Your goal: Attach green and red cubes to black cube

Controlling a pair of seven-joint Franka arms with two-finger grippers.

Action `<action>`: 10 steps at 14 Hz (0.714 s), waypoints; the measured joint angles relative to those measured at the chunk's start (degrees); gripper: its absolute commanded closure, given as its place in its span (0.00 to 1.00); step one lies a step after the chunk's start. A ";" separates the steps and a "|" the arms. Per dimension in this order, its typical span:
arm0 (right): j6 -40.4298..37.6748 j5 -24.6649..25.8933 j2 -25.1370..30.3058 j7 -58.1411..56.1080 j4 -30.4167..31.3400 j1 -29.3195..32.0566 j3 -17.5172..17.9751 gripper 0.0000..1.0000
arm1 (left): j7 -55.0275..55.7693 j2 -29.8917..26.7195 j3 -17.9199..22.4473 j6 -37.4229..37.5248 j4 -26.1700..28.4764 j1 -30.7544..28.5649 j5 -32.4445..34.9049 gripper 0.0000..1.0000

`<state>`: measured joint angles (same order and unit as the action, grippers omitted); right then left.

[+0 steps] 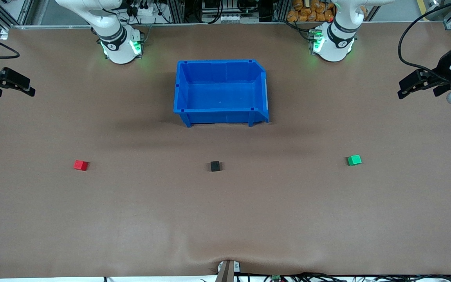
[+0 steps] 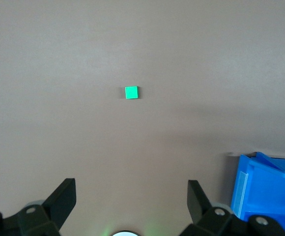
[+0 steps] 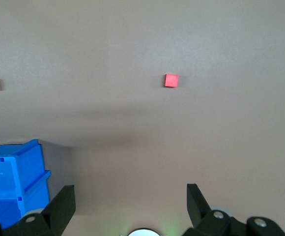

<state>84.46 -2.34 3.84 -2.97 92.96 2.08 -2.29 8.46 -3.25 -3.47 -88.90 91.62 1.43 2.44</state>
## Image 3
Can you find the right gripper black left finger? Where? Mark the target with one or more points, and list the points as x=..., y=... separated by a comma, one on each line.
x=61, y=209

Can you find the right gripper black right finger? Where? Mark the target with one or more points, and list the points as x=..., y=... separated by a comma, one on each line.
x=199, y=211

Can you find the red cube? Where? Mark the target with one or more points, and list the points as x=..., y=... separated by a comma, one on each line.
x=171, y=80

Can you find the blue plastic bin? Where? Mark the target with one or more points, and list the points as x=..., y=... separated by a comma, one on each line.
x=2, y=182

